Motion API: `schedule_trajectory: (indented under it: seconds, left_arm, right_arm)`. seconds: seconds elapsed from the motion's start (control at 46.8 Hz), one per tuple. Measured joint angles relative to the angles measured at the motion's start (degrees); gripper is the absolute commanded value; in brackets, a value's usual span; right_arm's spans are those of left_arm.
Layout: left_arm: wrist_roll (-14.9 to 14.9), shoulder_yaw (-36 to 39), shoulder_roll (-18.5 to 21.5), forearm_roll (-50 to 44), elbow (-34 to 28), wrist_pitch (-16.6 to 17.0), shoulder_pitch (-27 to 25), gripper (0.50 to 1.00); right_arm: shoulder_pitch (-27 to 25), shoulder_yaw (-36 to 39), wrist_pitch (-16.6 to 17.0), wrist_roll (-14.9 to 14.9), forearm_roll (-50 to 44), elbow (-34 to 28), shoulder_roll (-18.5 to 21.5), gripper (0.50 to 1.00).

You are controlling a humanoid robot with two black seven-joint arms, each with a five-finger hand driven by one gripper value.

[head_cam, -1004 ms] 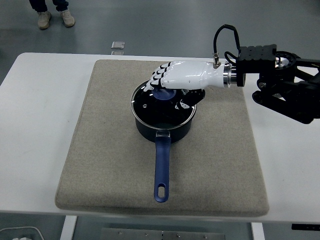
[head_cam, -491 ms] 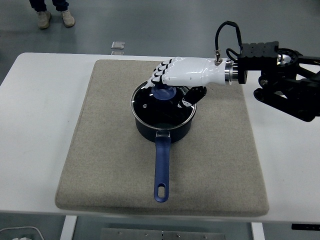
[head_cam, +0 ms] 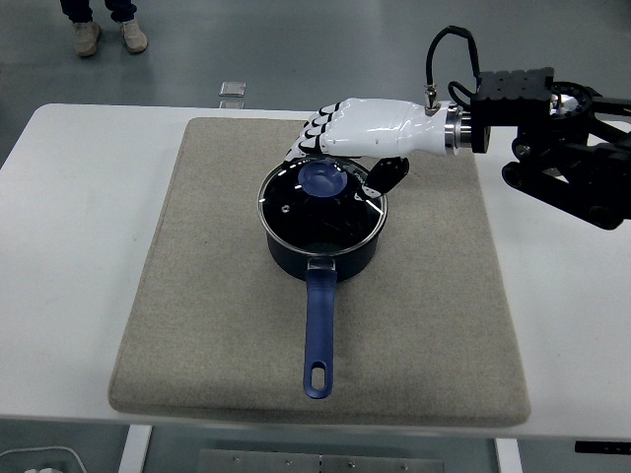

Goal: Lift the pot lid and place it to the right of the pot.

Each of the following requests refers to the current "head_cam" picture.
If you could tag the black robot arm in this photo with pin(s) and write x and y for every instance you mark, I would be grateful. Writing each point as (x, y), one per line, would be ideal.
(532, 108)

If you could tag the white table leg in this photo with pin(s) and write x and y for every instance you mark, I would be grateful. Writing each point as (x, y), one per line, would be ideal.
(509, 458)
(134, 451)

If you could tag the metal floor plate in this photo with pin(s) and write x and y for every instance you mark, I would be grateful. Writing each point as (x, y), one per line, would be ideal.
(232, 88)

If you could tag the person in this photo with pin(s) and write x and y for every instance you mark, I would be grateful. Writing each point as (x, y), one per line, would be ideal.
(86, 37)

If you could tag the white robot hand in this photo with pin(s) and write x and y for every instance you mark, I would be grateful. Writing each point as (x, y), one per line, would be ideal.
(374, 125)

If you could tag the beige fabric mat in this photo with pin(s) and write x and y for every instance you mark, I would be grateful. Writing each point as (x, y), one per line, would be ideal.
(197, 320)

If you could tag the grey metal plate with screws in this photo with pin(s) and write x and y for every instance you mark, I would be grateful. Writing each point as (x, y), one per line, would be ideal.
(246, 463)

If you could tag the glass pot lid blue knob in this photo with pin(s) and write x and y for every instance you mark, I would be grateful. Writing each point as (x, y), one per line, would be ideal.
(320, 222)

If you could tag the black table control panel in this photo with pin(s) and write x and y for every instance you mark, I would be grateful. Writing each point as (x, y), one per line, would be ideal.
(601, 447)

